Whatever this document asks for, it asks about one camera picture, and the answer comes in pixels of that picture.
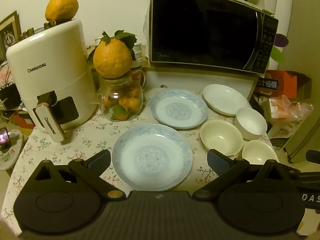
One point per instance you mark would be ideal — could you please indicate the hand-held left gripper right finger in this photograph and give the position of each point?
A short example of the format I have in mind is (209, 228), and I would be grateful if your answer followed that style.
(220, 159)

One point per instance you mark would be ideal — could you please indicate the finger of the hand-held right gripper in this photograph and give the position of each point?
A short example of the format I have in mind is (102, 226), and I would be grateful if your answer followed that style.
(313, 155)

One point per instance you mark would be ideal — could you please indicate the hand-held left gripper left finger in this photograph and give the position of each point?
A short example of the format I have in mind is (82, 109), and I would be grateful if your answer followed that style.
(100, 159)

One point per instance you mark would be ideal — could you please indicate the cream bowl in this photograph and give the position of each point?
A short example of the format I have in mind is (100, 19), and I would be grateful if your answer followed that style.
(258, 152)
(221, 137)

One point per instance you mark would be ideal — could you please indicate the white bowl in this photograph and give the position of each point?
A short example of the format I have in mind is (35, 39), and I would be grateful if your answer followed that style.
(250, 121)

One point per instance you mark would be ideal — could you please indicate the blue patterned plate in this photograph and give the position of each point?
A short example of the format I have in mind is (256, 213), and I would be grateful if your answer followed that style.
(178, 110)
(150, 157)

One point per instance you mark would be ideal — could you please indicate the white plate with swirl print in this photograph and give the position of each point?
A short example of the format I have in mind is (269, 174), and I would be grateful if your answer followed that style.
(225, 98)

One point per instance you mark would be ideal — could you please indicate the floral tablecloth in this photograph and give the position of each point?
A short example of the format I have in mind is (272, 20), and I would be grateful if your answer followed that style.
(87, 140)

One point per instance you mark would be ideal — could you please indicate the white printed packet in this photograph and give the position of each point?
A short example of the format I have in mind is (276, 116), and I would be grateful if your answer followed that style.
(281, 130)

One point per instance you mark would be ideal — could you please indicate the clear plastic bag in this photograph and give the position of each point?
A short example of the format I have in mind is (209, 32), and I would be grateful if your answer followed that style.
(295, 107)

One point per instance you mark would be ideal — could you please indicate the glass jar with kumquats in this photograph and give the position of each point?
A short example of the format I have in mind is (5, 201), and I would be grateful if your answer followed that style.
(120, 97)

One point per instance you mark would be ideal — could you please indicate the red cardboard box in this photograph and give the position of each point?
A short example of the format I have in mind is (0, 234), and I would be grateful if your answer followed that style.
(287, 82)

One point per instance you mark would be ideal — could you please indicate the smartphone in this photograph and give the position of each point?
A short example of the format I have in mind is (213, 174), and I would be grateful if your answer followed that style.
(3, 136)

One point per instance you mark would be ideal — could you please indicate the orange citrus fruit with leaves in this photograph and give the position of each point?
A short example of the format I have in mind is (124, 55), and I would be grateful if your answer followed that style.
(112, 57)

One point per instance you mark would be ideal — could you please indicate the white air fryer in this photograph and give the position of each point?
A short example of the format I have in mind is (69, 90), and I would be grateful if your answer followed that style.
(50, 67)

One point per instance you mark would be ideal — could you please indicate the black microwave oven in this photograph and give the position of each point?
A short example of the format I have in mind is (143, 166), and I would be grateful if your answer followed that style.
(205, 30)

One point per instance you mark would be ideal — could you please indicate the framed picture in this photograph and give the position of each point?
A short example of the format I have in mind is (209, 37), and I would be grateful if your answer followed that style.
(10, 35)

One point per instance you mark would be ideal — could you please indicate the large orange citrus fruit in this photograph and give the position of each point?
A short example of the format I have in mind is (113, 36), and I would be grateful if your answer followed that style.
(61, 6)

